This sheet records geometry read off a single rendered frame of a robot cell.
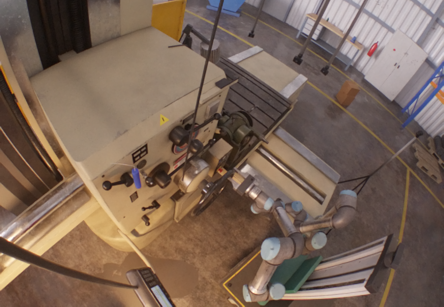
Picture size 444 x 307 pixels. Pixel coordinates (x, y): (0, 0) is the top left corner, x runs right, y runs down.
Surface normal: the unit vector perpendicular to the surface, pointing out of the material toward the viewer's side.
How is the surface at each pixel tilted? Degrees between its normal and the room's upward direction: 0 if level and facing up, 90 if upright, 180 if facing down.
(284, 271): 0
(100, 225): 0
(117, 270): 0
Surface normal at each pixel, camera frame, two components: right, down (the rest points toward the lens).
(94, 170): 0.70, 0.02
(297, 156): 0.23, -0.59
